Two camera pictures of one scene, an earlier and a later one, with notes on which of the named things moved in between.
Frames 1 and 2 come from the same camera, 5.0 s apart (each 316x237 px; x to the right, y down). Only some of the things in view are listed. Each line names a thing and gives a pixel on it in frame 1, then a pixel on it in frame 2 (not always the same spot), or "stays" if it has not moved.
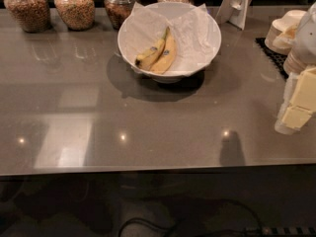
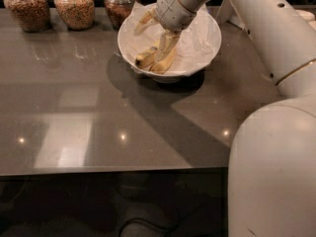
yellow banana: [167, 54] stays
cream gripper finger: [296, 117] to [167, 43]
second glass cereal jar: [76, 6] stays
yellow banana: [146, 59] stays
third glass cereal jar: [119, 1] stays
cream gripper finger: [304, 94] to [148, 19]
